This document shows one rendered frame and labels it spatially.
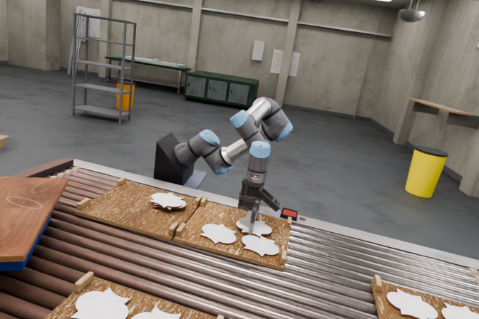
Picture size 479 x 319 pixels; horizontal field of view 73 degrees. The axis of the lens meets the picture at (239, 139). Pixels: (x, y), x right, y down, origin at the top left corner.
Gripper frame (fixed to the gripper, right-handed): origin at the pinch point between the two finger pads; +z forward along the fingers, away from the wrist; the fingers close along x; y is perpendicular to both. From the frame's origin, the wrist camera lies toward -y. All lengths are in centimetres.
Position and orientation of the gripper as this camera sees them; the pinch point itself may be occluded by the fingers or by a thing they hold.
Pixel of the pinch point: (254, 227)
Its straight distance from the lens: 137.0
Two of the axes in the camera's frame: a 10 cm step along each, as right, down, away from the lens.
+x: -2.2, 2.2, -9.5
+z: -1.3, 9.6, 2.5
